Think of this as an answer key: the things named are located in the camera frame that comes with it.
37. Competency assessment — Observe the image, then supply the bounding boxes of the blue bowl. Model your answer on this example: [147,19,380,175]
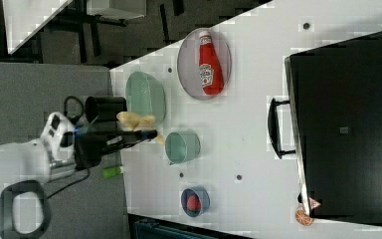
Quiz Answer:
[181,185,211,217]

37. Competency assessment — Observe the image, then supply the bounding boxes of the black round pot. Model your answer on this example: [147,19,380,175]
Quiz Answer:
[85,97,127,122]

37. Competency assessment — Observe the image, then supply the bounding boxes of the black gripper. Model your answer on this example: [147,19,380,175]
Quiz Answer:
[75,125,157,171]

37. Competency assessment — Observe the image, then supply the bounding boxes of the green mug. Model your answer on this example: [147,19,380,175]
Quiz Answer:
[165,130,201,164]

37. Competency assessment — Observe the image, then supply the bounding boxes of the orange slice toy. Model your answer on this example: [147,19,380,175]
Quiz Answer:
[294,207,313,226]

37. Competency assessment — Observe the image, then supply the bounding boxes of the lime green toy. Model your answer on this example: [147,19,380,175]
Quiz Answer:
[102,166,123,179]

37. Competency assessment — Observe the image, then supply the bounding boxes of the grey round plate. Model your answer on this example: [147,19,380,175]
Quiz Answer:
[177,28,232,101]

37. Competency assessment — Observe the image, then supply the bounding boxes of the green perforated colander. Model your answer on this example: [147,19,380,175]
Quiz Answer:
[125,72,166,124]

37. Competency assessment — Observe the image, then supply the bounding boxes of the black toaster oven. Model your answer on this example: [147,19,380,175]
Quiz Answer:
[284,31,382,226]

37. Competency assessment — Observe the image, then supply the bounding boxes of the red plush ketchup bottle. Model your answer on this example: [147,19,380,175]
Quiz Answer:
[199,31,224,96]

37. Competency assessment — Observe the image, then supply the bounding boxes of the red strawberry toy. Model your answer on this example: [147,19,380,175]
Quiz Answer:
[186,194,201,213]

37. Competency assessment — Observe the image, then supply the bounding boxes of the peeled plush banana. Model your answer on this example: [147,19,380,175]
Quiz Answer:
[116,112,156,131]

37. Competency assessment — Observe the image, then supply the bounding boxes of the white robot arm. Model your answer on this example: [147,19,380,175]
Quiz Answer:
[0,112,160,239]

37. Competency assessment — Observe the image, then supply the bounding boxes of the white side table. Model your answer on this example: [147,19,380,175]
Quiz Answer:
[1,0,74,55]

